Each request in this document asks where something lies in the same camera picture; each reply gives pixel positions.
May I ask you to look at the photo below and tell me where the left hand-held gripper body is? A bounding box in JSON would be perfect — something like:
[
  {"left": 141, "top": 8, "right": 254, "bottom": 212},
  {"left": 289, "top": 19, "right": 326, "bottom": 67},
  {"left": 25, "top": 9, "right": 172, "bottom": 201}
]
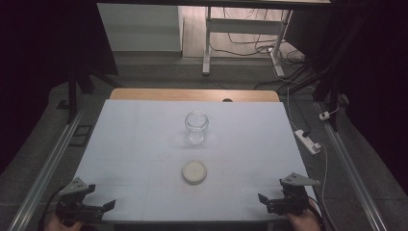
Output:
[{"left": 55, "top": 177, "right": 106, "bottom": 224}]

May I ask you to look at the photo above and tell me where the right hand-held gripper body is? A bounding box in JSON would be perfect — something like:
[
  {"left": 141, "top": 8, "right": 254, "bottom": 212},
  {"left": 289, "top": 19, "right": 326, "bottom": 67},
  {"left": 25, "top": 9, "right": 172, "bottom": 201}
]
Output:
[{"left": 267, "top": 172, "right": 321, "bottom": 216}]

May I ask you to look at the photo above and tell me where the cream round jar lid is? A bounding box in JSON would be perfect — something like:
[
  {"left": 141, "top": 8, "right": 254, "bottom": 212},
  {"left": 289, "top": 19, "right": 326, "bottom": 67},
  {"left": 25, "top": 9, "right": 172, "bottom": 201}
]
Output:
[{"left": 181, "top": 160, "right": 208, "bottom": 186}]

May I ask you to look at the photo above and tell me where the clear glass jar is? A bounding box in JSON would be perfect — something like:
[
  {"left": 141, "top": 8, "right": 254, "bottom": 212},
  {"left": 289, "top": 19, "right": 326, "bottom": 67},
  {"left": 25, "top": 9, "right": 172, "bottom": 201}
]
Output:
[{"left": 184, "top": 110, "right": 210, "bottom": 145}]

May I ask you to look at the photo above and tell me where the person's right hand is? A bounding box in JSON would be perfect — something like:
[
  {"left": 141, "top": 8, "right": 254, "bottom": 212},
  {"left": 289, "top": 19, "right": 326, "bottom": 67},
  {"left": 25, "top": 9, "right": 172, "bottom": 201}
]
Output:
[{"left": 286, "top": 201, "right": 322, "bottom": 231}]

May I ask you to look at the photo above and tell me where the person's left hand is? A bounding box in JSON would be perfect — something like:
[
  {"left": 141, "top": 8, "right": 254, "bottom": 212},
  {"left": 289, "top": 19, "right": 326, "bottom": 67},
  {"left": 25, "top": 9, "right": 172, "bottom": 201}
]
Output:
[{"left": 43, "top": 212, "right": 84, "bottom": 231}]

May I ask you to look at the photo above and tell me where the white power strip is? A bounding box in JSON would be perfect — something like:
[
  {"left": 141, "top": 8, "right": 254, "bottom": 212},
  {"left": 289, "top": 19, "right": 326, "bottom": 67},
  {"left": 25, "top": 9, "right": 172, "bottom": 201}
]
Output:
[{"left": 293, "top": 128, "right": 322, "bottom": 156}]

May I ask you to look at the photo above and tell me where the white table cover board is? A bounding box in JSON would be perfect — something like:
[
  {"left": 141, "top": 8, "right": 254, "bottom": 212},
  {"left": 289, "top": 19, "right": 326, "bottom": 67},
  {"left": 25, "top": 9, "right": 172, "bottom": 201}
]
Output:
[{"left": 57, "top": 98, "right": 323, "bottom": 223}]

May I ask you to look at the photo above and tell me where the black metal stand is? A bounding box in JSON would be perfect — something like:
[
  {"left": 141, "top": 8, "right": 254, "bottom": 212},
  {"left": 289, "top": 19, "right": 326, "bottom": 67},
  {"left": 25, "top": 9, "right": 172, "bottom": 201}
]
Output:
[
  {"left": 278, "top": 61, "right": 343, "bottom": 133},
  {"left": 56, "top": 62, "right": 123, "bottom": 125}
]

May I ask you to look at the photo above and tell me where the wooden table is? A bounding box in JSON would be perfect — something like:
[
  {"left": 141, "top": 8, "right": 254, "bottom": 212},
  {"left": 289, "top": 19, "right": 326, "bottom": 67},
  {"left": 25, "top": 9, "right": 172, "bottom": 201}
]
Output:
[{"left": 109, "top": 88, "right": 281, "bottom": 103}]

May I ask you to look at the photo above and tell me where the dark curtain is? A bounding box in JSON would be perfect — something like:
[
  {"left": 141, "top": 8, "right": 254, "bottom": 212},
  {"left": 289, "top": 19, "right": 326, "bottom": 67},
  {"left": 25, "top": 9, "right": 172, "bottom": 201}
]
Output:
[
  {"left": 0, "top": 0, "right": 120, "bottom": 176},
  {"left": 283, "top": 0, "right": 408, "bottom": 195}
]

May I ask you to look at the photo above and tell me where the white-legged desk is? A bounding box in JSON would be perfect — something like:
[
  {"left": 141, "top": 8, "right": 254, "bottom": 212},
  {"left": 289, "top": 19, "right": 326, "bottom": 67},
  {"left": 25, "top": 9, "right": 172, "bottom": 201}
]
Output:
[{"left": 95, "top": 0, "right": 332, "bottom": 78}]

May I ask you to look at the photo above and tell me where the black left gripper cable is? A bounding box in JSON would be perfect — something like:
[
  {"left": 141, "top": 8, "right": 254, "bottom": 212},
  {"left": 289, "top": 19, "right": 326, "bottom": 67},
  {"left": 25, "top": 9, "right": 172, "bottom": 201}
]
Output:
[{"left": 38, "top": 183, "right": 71, "bottom": 231}]

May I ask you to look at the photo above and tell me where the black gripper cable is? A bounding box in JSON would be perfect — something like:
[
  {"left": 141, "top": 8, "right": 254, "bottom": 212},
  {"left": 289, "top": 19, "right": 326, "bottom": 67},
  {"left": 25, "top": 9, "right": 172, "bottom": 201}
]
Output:
[
  {"left": 307, "top": 195, "right": 325, "bottom": 231},
  {"left": 38, "top": 183, "right": 71, "bottom": 231}
]

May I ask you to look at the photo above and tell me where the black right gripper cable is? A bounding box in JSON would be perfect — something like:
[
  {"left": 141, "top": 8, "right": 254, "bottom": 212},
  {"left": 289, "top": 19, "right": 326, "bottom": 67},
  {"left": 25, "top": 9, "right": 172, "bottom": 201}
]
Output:
[{"left": 307, "top": 195, "right": 325, "bottom": 231}]

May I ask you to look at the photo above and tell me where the aluminium rail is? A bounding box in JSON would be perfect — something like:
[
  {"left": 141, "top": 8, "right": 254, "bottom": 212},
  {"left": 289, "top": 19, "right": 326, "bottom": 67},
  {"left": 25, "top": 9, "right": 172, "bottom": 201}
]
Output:
[
  {"left": 7, "top": 105, "right": 87, "bottom": 231},
  {"left": 315, "top": 101, "right": 390, "bottom": 231}
]

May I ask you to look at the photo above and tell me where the thin white cable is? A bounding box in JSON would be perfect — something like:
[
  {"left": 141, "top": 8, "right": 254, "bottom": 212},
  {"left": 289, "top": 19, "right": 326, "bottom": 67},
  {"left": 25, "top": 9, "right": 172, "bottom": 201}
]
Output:
[{"left": 319, "top": 142, "right": 330, "bottom": 208}]

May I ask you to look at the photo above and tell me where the black rectangular floor frame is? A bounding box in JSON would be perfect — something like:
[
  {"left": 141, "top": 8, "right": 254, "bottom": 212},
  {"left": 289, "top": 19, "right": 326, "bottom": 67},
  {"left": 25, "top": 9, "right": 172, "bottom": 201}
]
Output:
[{"left": 68, "top": 123, "right": 94, "bottom": 148}]

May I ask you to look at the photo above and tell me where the black power strip cable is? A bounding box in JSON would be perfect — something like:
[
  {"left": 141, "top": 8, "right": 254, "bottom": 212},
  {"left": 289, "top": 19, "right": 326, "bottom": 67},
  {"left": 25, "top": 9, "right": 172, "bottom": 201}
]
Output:
[{"left": 289, "top": 91, "right": 312, "bottom": 138}]

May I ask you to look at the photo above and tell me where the black cable tangle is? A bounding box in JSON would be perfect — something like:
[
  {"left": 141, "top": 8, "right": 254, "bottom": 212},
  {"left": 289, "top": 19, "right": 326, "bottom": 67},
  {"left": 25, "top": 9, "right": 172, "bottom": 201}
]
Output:
[{"left": 210, "top": 8, "right": 306, "bottom": 66}]

